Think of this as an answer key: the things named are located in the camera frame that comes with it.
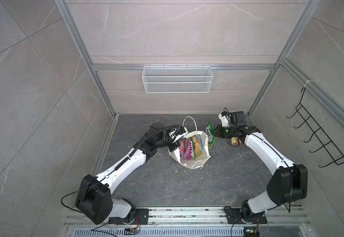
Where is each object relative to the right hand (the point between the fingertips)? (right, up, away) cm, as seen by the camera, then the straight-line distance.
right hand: (211, 129), depth 86 cm
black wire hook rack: (+45, -10, -26) cm, 53 cm away
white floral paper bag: (-11, -16, -13) cm, 23 cm away
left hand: (-17, -2, -9) cm, 20 cm away
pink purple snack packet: (-16, -11, +2) cm, 19 cm away
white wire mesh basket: (-20, +35, +15) cm, 43 cm away
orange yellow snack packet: (-8, -13, +2) cm, 15 cm away
